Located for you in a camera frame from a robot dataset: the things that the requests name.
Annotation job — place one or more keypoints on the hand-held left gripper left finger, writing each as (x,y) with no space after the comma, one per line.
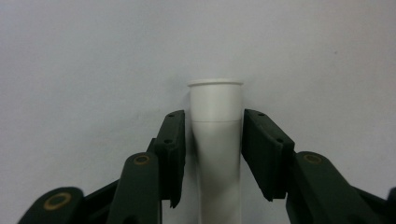
(174,149)

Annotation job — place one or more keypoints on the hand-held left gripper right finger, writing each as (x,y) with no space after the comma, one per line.
(267,152)

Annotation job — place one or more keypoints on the white plastic tube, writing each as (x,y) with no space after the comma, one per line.
(216,140)

